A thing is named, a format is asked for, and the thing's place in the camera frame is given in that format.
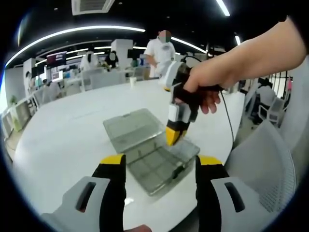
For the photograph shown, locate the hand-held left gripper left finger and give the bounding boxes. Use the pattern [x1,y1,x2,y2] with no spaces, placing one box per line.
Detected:
[41,153,127,232]

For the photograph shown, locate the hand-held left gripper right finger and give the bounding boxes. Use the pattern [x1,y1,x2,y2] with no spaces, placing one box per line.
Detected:
[195,155,272,232]

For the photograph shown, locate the clear plastic guide fixture box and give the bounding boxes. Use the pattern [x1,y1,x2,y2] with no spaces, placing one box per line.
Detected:
[103,108,201,197]

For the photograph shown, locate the person's right hand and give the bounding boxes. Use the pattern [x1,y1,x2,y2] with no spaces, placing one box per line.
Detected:
[182,59,239,115]

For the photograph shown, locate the person's left hand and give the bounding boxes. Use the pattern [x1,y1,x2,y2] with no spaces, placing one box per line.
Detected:
[130,224,153,232]

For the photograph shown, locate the white low chair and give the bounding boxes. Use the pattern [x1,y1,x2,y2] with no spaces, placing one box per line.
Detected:
[102,72,126,85]

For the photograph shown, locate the white mesh office chair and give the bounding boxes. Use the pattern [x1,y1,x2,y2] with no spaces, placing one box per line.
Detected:
[224,119,297,213]

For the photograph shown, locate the white tall chair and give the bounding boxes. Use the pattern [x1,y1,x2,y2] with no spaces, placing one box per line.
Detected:
[81,68,104,91]

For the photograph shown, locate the grey swivel office chair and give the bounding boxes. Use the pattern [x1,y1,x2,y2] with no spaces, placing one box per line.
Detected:
[258,96,289,128]

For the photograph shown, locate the ceiling air vent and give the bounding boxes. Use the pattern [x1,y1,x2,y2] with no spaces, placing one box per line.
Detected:
[71,0,114,16]

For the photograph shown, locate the person's grey shirt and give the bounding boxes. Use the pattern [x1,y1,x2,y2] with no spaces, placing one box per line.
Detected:
[280,55,309,150]

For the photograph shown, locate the white low shelf unit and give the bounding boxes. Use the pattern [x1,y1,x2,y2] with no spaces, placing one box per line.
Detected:
[1,96,39,136]

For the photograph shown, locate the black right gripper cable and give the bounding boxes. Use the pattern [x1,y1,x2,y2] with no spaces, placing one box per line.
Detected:
[182,55,236,148]

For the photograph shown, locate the wall display screen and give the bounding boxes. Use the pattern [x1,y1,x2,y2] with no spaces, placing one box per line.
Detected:
[46,52,67,66]

